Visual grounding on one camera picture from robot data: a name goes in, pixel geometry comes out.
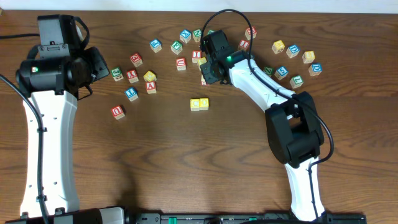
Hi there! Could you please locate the green N block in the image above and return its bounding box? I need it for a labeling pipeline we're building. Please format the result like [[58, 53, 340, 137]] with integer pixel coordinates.
[[192, 29, 201, 42]]

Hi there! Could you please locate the blue X block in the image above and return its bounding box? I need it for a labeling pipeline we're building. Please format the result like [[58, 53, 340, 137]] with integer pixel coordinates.
[[180, 29, 192, 44]]

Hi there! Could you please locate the blue D block lower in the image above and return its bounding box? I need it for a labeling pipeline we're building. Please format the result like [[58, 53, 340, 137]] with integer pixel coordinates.
[[308, 63, 323, 76]]

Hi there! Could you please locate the blue 5 block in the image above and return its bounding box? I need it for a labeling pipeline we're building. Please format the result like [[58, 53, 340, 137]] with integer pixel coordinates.
[[274, 66, 289, 80]]

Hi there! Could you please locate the red Y block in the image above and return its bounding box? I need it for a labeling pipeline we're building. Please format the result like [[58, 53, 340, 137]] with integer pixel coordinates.
[[127, 70, 139, 83]]

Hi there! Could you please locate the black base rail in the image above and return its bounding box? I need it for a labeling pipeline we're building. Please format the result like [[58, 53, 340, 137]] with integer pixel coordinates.
[[5, 207, 367, 224]]

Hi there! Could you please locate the green Z block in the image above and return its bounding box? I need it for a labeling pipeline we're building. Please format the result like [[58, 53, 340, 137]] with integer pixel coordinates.
[[263, 67, 274, 77]]

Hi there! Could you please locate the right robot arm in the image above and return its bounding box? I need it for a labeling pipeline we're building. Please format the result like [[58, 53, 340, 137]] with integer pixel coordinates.
[[200, 30, 325, 222]]

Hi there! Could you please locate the green 7 block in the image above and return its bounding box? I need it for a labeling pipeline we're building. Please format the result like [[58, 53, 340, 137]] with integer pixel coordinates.
[[289, 75, 303, 89]]

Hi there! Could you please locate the green E block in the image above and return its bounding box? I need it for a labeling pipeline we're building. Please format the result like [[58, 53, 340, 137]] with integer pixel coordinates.
[[170, 40, 183, 55]]

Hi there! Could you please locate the yellow 8 block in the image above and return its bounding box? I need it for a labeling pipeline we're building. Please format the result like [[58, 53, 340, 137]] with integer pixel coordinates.
[[302, 51, 315, 64]]

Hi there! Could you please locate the red A block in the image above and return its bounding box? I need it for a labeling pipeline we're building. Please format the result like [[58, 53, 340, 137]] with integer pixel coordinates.
[[146, 82, 157, 94]]

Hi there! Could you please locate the blue J block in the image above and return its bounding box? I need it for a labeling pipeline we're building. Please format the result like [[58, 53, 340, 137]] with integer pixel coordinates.
[[124, 87, 138, 101]]

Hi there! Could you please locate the blue P block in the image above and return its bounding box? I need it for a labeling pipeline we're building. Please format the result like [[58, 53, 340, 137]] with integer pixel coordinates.
[[150, 39, 162, 53]]

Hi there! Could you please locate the red u block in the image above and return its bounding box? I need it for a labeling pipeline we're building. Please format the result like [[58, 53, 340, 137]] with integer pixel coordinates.
[[111, 105, 125, 120], [176, 58, 187, 71]]

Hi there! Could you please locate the yellow M block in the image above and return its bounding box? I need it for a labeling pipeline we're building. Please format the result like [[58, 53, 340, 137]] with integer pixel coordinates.
[[272, 40, 285, 54]]

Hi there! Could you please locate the yellow O block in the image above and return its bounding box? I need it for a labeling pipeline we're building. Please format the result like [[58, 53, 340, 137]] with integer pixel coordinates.
[[200, 98, 210, 110]]

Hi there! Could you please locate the green J block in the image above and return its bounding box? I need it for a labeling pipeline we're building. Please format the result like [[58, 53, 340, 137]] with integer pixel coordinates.
[[111, 67, 124, 82]]

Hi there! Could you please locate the red I block right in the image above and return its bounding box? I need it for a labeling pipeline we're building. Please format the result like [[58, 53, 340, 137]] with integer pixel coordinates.
[[238, 40, 250, 52]]

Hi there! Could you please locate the green R block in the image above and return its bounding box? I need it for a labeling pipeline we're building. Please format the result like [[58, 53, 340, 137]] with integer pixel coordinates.
[[201, 76, 208, 86]]

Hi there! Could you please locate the blue D block upper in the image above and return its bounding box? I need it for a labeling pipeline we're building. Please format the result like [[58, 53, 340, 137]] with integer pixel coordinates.
[[286, 44, 300, 58]]

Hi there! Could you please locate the red i block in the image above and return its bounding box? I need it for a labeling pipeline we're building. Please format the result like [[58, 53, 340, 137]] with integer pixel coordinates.
[[192, 50, 201, 63], [238, 40, 250, 52]]

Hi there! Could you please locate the yellow S block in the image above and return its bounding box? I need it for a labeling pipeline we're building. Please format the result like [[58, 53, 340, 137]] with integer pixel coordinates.
[[197, 57, 207, 71]]

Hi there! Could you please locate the red E block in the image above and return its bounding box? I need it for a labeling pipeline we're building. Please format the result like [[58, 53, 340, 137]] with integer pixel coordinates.
[[130, 53, 143, 67]]

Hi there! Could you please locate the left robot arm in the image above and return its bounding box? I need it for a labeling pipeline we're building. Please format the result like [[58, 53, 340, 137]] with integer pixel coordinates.
[[16, 14, 109, 218]]

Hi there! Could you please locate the red U block left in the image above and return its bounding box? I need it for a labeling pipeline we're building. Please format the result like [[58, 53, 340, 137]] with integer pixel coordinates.
[[111, 105, 125, 120]]

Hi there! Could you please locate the yellow C block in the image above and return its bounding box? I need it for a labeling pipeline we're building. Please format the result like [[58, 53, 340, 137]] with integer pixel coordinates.
[[190, 98, 200, 111]]

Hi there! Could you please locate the red H block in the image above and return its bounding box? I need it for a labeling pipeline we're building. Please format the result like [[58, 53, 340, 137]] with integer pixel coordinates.
[[245, 27, 257, 40]]

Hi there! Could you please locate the yellow block left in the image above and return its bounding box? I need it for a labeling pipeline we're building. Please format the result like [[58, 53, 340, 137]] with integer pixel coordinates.
[[144, 70, 157, 82]]

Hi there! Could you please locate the blue d block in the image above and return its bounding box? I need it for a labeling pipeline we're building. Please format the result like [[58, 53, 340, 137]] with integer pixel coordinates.
[[308, 63, 323, 76], [286, 44, 300, 58]]

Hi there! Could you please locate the red U block centre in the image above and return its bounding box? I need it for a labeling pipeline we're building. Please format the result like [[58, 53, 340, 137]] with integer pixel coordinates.
[[176, 58, 187, 71]]

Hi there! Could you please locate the red I block left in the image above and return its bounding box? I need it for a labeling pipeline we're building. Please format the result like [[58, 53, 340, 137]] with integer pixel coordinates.
[[192, 50, 201, 63]]

